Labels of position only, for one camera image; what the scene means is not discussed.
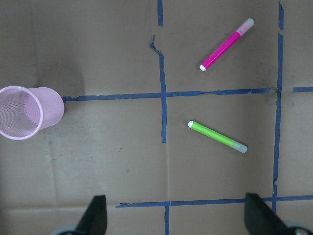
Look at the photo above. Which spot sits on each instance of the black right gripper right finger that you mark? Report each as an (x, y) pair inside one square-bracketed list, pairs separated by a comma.
[(261, 220)]

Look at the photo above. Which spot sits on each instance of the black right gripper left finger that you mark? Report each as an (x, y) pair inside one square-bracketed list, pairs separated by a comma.
[(94, 220)]

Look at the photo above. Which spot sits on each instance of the pink highlighter pen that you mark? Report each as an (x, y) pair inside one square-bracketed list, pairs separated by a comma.
[(227, 44)]

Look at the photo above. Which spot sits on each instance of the pink mesh cup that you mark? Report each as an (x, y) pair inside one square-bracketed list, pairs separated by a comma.
[(26, 111)]

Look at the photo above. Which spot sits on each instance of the green highlighter pen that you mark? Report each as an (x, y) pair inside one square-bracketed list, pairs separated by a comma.
[(217, 136)]

